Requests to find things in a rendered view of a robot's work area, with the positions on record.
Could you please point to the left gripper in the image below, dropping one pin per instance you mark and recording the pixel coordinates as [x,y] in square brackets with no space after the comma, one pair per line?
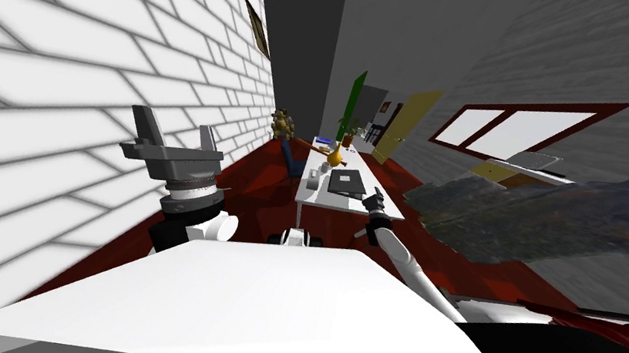
[182,163]

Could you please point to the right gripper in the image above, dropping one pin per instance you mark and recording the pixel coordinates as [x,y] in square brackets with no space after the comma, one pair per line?
[375,202]

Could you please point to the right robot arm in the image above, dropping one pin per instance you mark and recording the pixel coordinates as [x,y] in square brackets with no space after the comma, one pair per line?
[402,256]

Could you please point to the black laptop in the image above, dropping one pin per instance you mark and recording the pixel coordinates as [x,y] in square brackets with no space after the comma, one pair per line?
[348,182]

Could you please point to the yellow vase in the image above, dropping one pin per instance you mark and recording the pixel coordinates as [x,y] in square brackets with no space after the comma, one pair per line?
[334,157]

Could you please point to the white table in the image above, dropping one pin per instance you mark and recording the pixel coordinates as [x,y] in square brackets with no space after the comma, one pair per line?
[311,196]

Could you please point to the white mug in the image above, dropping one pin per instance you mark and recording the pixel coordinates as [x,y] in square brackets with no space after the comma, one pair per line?
[312,180]

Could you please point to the potted green plant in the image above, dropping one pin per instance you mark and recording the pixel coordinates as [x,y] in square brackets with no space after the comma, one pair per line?
[349,132]

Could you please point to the blue book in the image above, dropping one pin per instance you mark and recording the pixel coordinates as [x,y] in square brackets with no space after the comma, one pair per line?
[323,140]

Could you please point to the yellow door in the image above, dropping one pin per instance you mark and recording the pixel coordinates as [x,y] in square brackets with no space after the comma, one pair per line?
[406,125]

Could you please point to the blue chair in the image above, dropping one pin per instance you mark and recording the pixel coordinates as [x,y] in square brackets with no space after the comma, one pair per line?
[292,161]

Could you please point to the green door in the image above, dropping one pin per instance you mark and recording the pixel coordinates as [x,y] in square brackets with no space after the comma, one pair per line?
[352,104]

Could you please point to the brown teddy bear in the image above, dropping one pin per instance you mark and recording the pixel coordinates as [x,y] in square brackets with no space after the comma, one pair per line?
[283,124]

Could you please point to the dark red framed window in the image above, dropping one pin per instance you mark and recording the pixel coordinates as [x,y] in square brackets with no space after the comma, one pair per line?
[521,129]

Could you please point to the dark mottled flat slab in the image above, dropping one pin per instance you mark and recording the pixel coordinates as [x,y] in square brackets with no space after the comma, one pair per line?
[545,217]

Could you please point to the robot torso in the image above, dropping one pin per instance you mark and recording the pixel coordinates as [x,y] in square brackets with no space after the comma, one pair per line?
[244,315]

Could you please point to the brown framed wall picture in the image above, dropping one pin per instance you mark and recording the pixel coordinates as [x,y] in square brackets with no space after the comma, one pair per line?
[257,28]

